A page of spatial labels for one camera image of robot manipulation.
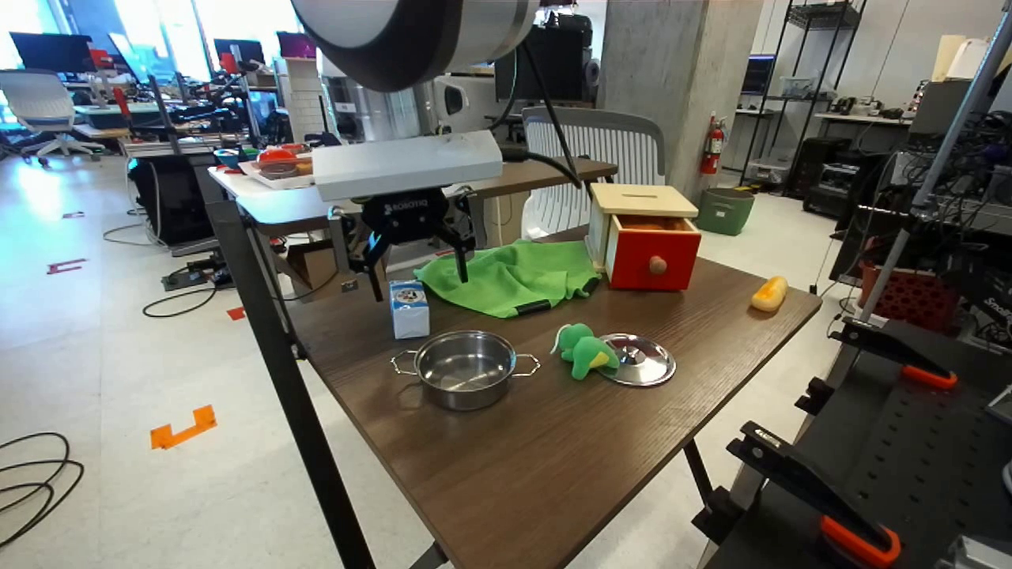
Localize black metal shelf rack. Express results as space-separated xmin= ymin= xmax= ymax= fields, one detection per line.
xmin=741 ymin=0 xmax=873 ymax=189

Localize red wooden drawer box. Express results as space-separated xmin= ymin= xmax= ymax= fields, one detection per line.
xmin=586 ymin=180 xmax=707 ymax=296

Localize white pegboard panel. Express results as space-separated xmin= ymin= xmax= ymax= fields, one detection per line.
xmin=281 ymin=54 xmax=333 ymax=149

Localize dark wooden table with clutter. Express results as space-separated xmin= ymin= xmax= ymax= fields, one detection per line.
xmin=205 ymin=154 xmax=619 ymax=234

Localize white office chair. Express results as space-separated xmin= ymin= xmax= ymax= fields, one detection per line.
xmin=0 ymin=66 xmax=111 ymax=168

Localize white ribbed chair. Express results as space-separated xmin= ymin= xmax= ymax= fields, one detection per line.
xmin=519 ymin=108 xmax=669 ymax=242

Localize black computer monitor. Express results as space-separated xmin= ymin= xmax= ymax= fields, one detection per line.
xmin=494 ymin=10 xmax=594 ymax=108

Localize white wrist mount plate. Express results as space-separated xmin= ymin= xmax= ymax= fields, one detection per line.
xmin=309 ymin=125 xmax=508 ymax=204

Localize grey metal stand pole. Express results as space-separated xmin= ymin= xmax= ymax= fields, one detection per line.
xmin=850 ymin=7 xmax=1012 ymax=324

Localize stainless steel pot lid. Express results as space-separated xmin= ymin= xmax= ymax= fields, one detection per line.
xmin=599 ymin=332 xmax=679 ymax=393

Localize red fire extinguisher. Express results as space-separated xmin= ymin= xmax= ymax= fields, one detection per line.
xmin=698 ymin=113 xmax=732 ymax=180

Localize green plush toy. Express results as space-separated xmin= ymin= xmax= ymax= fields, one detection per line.
xmin=546 ymin=320 xmax=624 ymax=384

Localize black perforated robot table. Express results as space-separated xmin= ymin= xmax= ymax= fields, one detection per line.
xmin=693 ymin=312 xmax=1012 ymax=569

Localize green cloth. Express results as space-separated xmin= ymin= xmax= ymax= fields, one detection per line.
xmin=412 ymin=237 xmax=609 ymax=324

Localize white blue milk carton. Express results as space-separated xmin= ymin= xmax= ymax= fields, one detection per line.
xmin=386 ymin=279 xmax=432 ymax=344

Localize black orange clamp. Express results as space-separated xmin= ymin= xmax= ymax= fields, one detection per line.
xmin=829 ymin=312 xmax=965 ymax=394
xmin=726 ymin=417 xmax=907 ymax=569

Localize black floor cable near table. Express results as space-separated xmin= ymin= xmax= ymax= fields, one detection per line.
xmin=139 ymin=281 xmax=221 ymax=324

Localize orange red toy pile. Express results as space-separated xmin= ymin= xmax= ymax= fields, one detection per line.
xmin=253 ymin=143 xmax=320 ymax=180

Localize black metal table leg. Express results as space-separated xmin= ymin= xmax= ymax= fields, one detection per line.
xmin=193 ymin=168 xmax=381 ymax=569

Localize green plastic bin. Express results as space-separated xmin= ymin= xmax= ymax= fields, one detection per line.
xmin=697 ymin=184 xmax=759 ymax=237

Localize brown cardboard box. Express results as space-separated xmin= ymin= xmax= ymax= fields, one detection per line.
xmin=286 ymin=237 xmax=368 ymax=296

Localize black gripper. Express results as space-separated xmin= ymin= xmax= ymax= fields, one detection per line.
xmin=353 ymin=184 xmax=477 ymax=305

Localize black floor cable loops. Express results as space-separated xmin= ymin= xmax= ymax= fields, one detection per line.
xmin=0 ymin=430 xmax=90 ymax=553

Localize yellow toy corn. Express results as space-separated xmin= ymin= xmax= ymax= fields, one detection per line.
xmin=747 ymin=274 xmax=791 ymax=315

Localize red plastic crate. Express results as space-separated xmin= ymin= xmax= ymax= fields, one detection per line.
xmin=858 ymin=258 xmax=965 ymax=336

